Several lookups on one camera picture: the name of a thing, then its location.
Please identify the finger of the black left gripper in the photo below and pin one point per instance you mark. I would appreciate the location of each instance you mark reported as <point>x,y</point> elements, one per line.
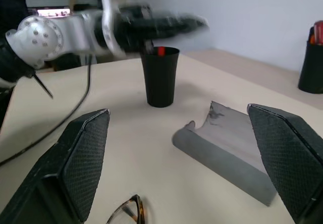
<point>181,31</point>
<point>181,19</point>

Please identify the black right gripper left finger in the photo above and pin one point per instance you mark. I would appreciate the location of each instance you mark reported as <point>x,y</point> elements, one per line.
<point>63,173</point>

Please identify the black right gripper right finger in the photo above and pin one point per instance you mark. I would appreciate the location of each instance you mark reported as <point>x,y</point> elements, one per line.
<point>290,158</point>

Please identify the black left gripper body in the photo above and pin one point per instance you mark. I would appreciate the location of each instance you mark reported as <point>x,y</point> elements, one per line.
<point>135,24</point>

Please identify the black plastic cup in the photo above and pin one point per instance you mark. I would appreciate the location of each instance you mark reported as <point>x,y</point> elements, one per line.
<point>160,82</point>

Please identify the grey glasses case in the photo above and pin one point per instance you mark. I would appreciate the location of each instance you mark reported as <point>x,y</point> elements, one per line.
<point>227,153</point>

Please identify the tortoiseshell glasses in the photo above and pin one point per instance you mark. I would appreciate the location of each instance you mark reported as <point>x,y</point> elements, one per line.
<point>137,209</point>

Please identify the black pen holder cup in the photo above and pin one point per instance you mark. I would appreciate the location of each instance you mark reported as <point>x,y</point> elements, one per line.
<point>311,70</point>

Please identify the red marker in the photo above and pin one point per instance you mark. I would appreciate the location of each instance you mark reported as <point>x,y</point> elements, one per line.
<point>318,32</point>
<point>161,51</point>

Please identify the device with pink screen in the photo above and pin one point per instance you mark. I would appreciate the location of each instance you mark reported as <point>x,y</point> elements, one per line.
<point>53,12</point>

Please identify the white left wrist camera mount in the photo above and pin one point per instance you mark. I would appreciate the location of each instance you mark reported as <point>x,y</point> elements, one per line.
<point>109,19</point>

